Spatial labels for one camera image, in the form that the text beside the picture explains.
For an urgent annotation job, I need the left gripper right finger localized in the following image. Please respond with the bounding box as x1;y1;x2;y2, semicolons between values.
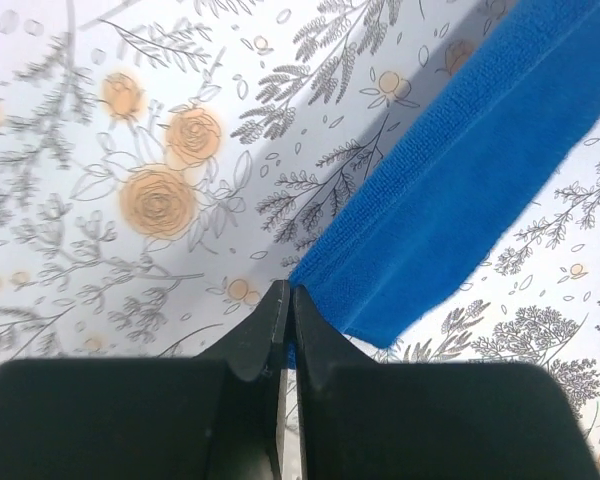
292;287;599;479

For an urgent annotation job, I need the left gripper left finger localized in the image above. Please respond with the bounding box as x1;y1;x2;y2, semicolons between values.
0;281;289;479

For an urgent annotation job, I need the blue towel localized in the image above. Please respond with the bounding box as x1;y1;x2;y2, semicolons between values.
290;1;600;348

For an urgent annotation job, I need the floral table mat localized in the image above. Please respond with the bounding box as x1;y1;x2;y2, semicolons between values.
0;1;600;479

